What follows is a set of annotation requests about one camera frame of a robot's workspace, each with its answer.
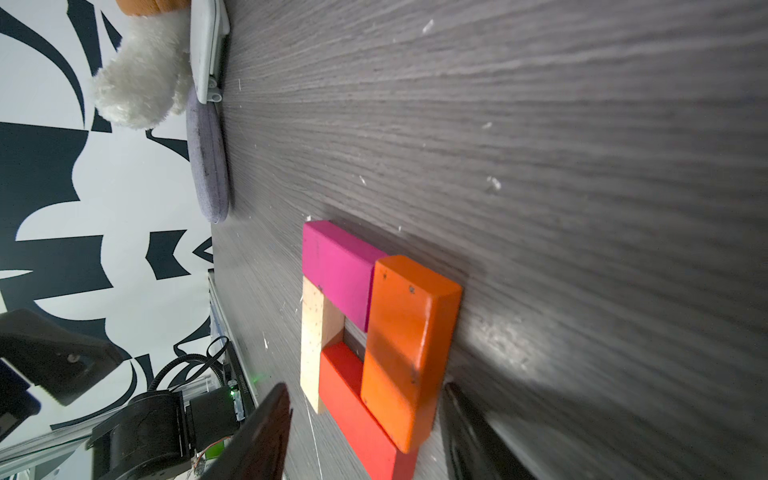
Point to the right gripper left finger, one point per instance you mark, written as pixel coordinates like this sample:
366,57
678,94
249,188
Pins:
258,450

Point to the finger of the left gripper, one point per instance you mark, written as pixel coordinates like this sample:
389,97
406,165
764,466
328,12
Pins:
63,363

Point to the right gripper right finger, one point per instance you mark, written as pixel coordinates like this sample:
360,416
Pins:
473,449

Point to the red block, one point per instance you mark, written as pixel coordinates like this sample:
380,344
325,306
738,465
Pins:
340,381

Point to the natural wood block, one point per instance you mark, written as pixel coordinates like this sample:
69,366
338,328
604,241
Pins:
322,323

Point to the orange block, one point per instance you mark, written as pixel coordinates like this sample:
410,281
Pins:
413,314

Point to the magenta block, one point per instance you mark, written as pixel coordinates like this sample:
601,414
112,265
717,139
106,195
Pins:
342,267

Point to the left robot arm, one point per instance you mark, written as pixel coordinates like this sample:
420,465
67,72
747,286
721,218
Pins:
154,436

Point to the grey cylindrical pouch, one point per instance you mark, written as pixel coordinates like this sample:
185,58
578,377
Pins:
207,158

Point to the white teddy bear brown shirt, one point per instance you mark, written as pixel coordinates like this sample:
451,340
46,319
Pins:
150,76

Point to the white rectangular case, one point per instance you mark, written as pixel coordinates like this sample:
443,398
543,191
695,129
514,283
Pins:
208,29

